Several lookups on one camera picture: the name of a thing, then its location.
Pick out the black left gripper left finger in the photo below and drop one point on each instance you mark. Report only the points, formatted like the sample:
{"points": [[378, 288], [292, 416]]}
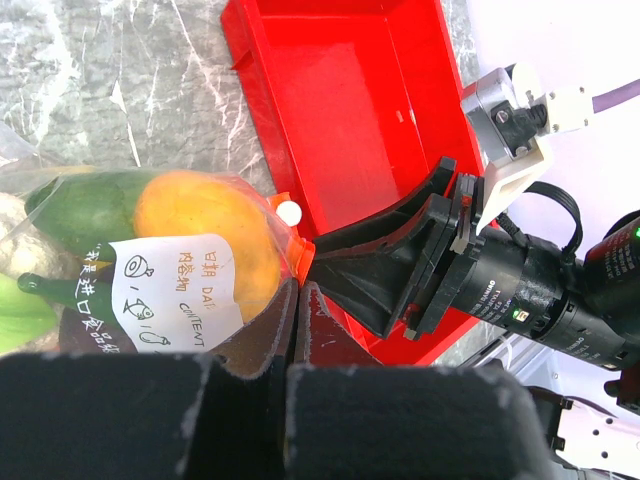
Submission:
{"points": [[240, 427]]}

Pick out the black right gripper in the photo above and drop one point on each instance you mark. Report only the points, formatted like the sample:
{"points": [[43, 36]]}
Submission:
{"points": [[422, 256]]}

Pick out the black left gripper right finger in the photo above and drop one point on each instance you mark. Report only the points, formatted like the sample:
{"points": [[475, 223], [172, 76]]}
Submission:
{"points": [[320, 339]]}

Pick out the clear zip top bag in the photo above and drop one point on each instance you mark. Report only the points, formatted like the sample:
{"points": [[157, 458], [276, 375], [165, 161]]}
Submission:
{"points": [[208, 254]]}

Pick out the orange green toy mango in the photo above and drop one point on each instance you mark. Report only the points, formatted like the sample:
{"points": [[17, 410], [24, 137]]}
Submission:
{"points": [[82, 210]]}

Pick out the dark purple toy onion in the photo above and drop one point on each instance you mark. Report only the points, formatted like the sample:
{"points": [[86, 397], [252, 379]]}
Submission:
{"points": [[79, 333]]}

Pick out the green toy chili pepper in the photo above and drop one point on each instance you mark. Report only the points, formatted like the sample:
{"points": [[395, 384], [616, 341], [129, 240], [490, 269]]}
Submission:
{"points": [[84, 295]]}

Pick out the toy cauliflower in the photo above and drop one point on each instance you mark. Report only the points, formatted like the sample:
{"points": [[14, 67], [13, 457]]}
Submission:
{"points": [[28, 320]]}

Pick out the red plastic bin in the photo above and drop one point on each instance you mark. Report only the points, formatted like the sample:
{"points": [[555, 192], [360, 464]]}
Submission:
{"points": [[354, 102]]}

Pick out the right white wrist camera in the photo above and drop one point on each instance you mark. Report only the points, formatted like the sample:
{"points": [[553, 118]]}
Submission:
{"points": [[512, 119]]}

